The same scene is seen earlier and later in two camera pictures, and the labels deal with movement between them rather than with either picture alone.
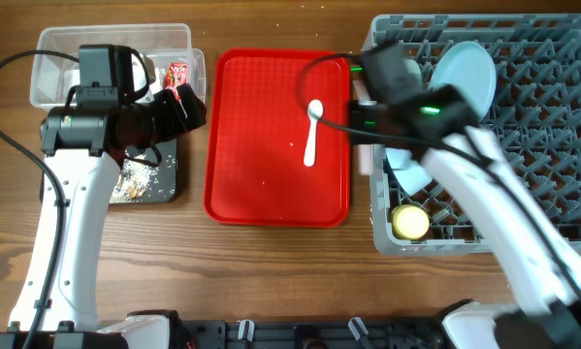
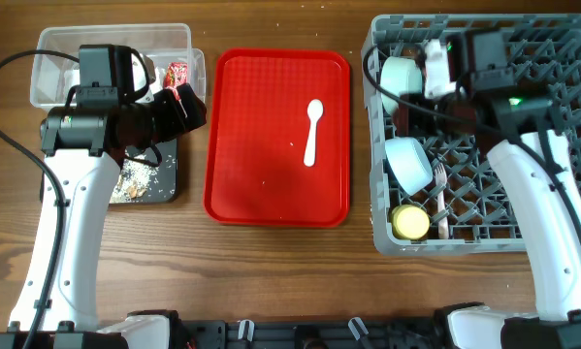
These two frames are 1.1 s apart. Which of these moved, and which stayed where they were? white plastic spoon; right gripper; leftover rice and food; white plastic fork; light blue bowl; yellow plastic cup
Moved: right gripper; white plastic fork
Stayed: light blue bowl; white plastic spoon; yellow plastic cup; leftover rice and food
